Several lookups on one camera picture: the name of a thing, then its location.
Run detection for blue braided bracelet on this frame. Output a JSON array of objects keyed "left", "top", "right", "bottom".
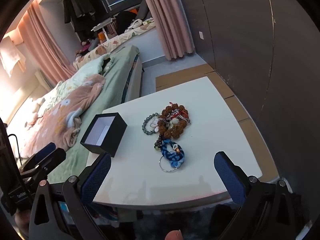
[{"left": 159, "top": 139, "right": 186, "bottom": 169}]

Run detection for silver chain necklace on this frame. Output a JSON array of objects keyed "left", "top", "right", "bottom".
[{"left": 159, "top": 109, "right": 192, "bottom": 126}]

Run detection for black jewelry box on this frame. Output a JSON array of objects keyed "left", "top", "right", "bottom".
[{"left": 80, "top": 113, "right": 127, "bottom": 158}]

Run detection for operator hand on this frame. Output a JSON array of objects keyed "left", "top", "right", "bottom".
[{"left": 165, "top": 230, "right": 183, "bottom": 240}]

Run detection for pink duck blanket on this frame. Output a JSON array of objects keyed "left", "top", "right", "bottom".
[{"left": 21, "top": 74, "right": 105, "bottom": 158}]

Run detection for light green floral quilt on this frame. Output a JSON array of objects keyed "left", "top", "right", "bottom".
[{"left": 31, "top": 53, "right": 110, "bottom": 117}]

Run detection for white flower hair clip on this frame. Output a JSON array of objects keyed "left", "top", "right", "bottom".
[{"left": 150, "top": 117, "right": 159, "bottom": 133}]

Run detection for pink curtain left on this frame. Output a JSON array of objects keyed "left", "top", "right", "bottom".
[{"left": 18, "top": 1, "right": 76, "bottom": 85}]

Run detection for pink curtain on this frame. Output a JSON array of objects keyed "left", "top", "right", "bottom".
[
  {"left": 18, "top": 1, "right": 76, "bottom": 85},
  {"left": 145, "top": 0, "right": 194, "bottom": 61}
]

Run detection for green bed sheet mattress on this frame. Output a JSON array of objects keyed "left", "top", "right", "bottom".
[{"left": 48, "top": 45, "right": 142, "bottom": 183}]

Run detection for flattened cardboard sheet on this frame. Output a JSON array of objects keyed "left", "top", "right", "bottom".
[{"left": 156, "top": 63, "right": 279, "bottom": 183}]

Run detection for hanging dark clothes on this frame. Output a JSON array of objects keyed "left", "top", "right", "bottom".
[{"left": 62, "top": 0, "right": 111, "bottom": 41}]

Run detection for dark grey pillow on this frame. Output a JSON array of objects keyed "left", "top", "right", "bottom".
[{"left": 136, "top": 0, "right": 150, "bottom": 21}]

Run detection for pink curtain right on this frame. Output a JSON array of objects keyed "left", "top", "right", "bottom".
[{"left": 145, "top": 0, "right": 194, "bottom": 61}]

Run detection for black cable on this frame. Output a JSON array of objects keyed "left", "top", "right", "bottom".
[{"left": 7, "top": 134, "right": 23, "bottom": 163}]

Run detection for silver ring hoop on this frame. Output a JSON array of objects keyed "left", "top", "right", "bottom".
[{"left": 158, "top": 156, "right": 178, "bottom": 173}]

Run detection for green jade bead bracelet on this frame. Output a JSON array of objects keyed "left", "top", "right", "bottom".
[{"left": 141, "top": 112, "right": 161, "bottom": 136}]

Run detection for dark bead bracelet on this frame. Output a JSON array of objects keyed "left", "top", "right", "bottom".
[{"left": 153, "top": 134, "right": 164, "bottom": 152}]

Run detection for white wall switch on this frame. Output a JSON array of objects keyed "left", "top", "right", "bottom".
[{"left": 199, "top": 31, "right": 204, "bottom": 40}]

